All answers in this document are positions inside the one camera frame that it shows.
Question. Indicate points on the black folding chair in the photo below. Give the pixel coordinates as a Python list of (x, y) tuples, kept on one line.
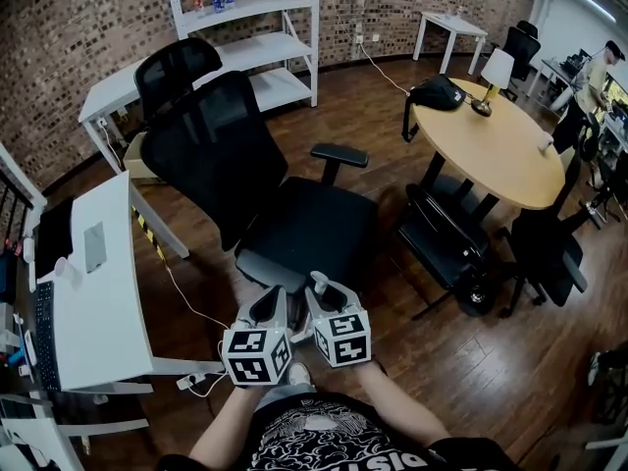
[(441, 243)]

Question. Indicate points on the dark wooden rack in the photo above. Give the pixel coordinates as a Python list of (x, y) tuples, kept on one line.
[(15, 214)]

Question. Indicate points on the small white side table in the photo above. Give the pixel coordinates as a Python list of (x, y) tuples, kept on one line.
[(454, 23)]

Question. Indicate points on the black printed t-shirt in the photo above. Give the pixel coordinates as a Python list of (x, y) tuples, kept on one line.
[(319, 434)]

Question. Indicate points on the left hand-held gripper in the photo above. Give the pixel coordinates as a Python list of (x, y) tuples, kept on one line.
[(255, 356)]

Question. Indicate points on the blue plastic bin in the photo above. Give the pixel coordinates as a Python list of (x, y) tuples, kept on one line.
[(9, 277)]

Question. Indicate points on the small white device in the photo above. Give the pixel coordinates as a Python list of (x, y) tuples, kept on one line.
[(28, 249)]

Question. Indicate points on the computer monitor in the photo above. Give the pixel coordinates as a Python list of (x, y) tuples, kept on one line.
[(615, 91)]

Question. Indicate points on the grey flat tablet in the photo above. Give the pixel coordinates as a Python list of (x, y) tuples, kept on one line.
[(94, 247)]

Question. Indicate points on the person's left forearm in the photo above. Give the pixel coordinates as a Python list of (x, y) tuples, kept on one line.
[(225, 425)]

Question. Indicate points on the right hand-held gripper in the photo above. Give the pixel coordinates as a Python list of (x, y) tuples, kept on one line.
[(343, 341)]

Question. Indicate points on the dark top desk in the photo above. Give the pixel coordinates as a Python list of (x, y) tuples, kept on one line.
[(27, 309)]

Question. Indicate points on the black keyboard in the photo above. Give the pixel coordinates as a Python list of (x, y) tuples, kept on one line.
[(46, 336)]

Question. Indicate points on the cardboard box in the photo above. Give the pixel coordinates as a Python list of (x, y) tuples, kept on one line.
[(132, 157)]

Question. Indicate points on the black bag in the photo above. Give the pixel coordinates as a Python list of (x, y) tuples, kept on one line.
[(436, 93)]

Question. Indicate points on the white office desk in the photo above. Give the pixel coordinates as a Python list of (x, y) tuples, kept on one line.
[(549, 69)]

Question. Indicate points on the white shoe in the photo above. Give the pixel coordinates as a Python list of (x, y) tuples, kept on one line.
[(299, 373)]

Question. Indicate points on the white computer mouse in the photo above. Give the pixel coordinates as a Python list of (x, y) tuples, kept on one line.
[(30, 349)]

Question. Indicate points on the small black office chair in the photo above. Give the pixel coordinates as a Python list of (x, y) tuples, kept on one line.
[(544, 248)]

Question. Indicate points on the white shade table lamp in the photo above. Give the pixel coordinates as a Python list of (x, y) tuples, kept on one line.
[(498, 69)]

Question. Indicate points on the white shelf unit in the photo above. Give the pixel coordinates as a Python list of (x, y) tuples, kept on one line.
[(255, 47)]

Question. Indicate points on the grey trousers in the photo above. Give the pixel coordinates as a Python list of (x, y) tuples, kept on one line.
[(282, 393)]

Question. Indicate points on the person's right forearm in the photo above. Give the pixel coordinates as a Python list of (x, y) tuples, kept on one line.
[(397, 405)]

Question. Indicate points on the black desk pad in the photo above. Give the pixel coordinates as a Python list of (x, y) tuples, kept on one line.
[(54, 238)]

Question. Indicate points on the round wooden table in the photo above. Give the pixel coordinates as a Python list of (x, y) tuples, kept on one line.
[(490, 150)]

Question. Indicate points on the white power strip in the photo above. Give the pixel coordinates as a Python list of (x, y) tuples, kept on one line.
[(191, 381)]

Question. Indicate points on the large black mesh office chair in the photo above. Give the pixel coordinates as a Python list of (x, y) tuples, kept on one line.
[(216, 165)]

